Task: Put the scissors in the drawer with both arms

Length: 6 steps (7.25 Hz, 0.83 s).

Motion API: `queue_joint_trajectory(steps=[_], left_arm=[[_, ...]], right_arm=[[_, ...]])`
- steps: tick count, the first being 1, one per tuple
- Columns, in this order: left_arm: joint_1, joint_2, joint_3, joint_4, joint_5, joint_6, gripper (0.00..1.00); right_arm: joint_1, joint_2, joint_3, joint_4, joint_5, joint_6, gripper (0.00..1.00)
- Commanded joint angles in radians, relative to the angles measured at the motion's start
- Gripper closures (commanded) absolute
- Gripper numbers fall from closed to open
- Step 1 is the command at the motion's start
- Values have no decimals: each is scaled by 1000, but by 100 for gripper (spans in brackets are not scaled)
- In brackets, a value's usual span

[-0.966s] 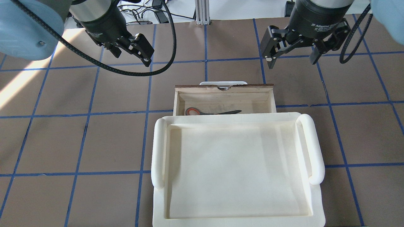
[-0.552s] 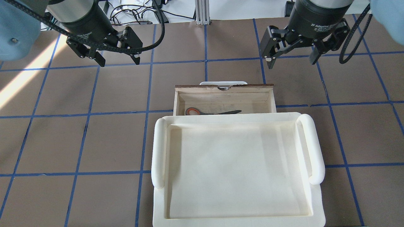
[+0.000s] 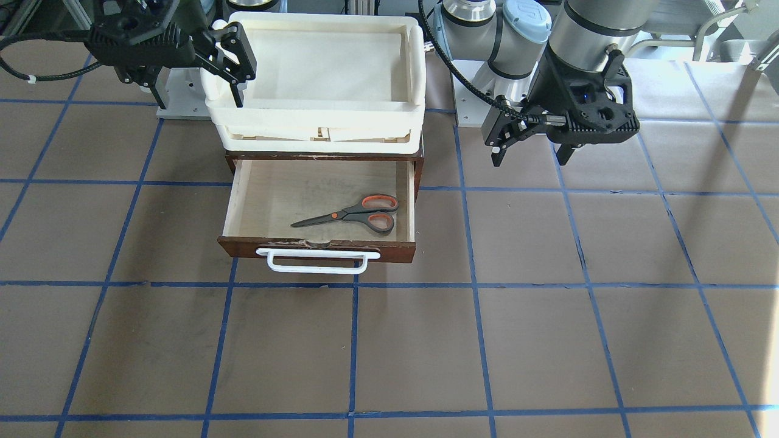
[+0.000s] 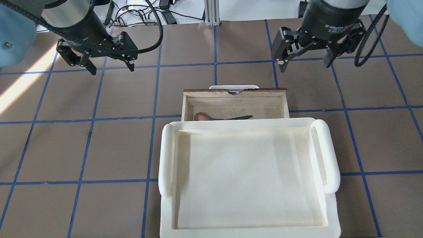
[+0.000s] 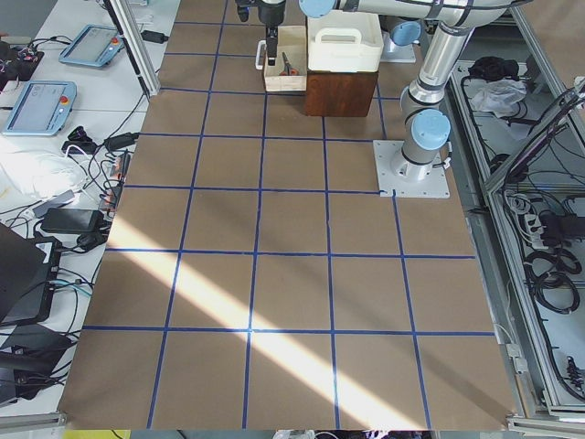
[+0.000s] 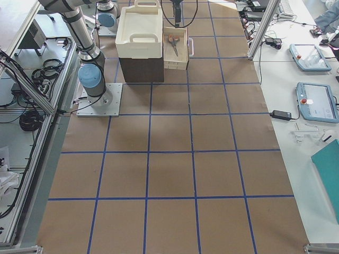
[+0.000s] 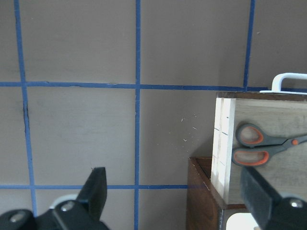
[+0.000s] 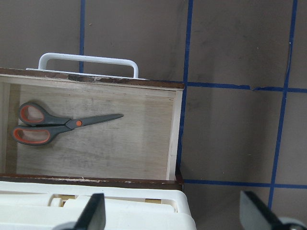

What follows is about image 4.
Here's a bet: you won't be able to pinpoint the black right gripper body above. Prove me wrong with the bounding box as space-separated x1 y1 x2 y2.
271 7 366 64

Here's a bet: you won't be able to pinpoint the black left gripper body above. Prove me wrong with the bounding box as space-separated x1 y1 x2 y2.
56 20 138 68

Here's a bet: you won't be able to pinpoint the white drawer handle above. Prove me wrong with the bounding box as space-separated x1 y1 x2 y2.
209 85 259 91

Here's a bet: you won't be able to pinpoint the brown wooden drawer cabinet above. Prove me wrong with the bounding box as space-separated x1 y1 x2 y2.
181 88 289 121

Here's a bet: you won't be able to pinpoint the orange grey handled scissors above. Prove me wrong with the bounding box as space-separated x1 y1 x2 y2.
193 112 253 121

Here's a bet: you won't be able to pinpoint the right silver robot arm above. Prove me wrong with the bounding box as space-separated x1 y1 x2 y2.
271 0 423 72

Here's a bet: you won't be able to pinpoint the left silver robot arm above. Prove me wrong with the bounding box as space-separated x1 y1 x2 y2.
1 0 138 75

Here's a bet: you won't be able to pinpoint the black power adapter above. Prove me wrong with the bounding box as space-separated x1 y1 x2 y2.
159 8 178 25

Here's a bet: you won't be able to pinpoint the white foam tray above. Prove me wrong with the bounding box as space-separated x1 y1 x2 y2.
158 118 341 238

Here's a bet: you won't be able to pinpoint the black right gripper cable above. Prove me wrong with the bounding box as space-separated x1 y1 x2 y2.
354 4 389 67

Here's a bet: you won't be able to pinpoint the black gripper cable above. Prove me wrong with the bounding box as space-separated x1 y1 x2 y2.
8 0 164 57
354 4 389 67

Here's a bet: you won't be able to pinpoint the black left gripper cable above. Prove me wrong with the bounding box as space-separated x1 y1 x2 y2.
8 0 164 57

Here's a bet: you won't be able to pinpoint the aluminium frame post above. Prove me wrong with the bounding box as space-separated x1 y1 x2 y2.
204 0 221 26

